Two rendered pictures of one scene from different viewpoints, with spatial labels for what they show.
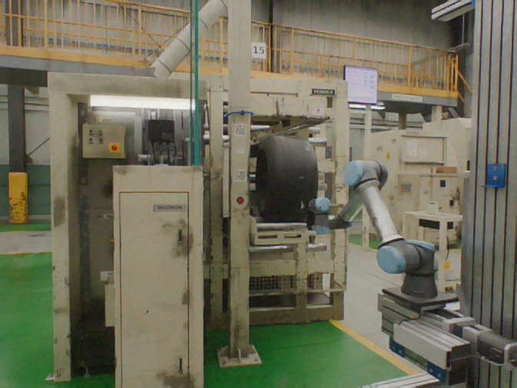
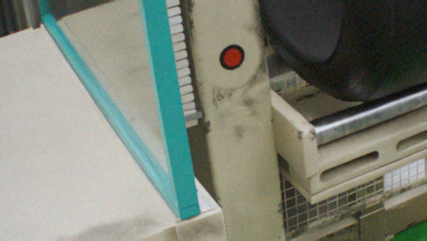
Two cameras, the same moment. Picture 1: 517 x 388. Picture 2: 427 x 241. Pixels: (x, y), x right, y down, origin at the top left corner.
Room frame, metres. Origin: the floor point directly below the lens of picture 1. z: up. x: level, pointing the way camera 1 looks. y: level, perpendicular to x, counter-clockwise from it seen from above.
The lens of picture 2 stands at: (1.26, 0.34, 1.71)
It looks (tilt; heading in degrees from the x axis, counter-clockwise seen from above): 29 degrees down; 352
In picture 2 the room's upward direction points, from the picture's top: 8 degrees counter-clockwise
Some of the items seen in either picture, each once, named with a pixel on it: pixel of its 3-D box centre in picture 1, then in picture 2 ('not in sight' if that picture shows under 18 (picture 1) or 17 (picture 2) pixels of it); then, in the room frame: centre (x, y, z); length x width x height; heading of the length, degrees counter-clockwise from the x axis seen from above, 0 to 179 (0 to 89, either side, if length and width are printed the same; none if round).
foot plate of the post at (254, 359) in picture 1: (238, 353); not in sight; (2.66, 0.13, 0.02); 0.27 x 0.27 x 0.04; 12
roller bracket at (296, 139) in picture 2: (249, 223); (261, 107); (2.70, 0.06, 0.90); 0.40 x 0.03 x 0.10; 12
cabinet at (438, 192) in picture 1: (426, 210); not in sight; (6.77, -2.83, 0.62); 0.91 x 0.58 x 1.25; 111
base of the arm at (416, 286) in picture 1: (418, 281); not in sight; (1.74, -0.71, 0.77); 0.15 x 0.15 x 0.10
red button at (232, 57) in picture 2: not in sight; (231, 56); (2.60, 0.12, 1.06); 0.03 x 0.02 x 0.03; 102
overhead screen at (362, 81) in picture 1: (360, 85); not in sight; (6.32, -1.56, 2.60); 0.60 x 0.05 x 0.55; 111
